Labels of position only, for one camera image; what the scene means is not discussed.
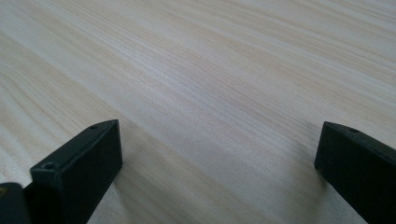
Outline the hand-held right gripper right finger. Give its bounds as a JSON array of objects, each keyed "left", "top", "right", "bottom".
[{"left": 314, "top": 120, "right": 396, "bottom": 224}]

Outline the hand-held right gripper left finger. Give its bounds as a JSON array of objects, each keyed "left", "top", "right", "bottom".
[{"left": 23, "top": 119, "right": 123, "bottom": 224}]

